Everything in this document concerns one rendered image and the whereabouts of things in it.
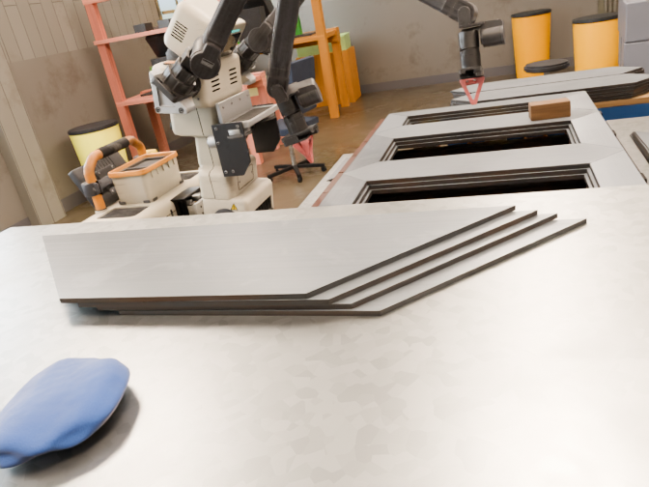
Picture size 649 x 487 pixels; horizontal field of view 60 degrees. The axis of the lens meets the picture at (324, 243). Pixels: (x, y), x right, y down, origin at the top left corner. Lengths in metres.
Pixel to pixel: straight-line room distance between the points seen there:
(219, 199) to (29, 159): 3.54
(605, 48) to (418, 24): 2.85
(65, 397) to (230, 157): 1.31
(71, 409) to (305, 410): 0.17
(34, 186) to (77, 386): 4.77
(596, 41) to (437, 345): 5.88
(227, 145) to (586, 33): 4.97
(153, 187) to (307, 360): 1.54
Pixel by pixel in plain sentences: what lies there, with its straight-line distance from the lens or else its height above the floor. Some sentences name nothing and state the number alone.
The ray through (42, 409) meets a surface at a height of 1.08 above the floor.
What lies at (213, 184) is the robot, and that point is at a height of 0.86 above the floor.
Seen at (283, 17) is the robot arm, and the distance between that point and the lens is 1.53.
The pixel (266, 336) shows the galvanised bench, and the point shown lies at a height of 1.05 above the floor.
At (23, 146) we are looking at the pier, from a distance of 5.22.
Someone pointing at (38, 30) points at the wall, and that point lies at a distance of 5.77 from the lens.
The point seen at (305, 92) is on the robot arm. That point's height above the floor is 1.10.
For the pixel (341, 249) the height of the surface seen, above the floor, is 1.07.
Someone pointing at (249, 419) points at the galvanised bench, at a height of 1.05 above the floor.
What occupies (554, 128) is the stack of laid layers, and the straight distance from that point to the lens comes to 1.96.
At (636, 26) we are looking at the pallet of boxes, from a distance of 4.73.
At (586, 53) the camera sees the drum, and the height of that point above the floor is 0.42.
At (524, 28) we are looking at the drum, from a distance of 7.64.
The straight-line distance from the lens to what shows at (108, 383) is 0.49.
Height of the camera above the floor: 1.32
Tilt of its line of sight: 23 degrees down
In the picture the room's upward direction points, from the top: 11 degrees counter-clockwise
